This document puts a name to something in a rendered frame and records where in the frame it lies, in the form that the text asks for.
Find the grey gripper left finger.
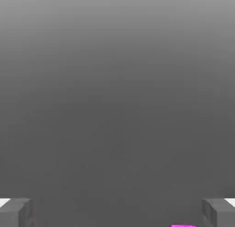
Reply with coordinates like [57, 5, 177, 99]
[0, 198, 35, 227]

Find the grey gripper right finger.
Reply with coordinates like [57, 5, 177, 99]
[201, 198, 235, 227]

